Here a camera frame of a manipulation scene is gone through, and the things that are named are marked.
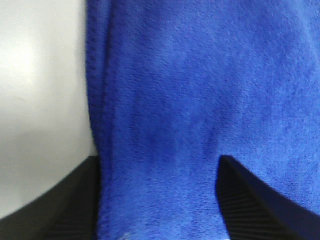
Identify blue towel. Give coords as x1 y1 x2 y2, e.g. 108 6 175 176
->
86 0 320 240

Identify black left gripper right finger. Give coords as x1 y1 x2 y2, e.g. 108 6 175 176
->
215 155 320 240

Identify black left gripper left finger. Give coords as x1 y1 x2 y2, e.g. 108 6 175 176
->
0 156 101 240

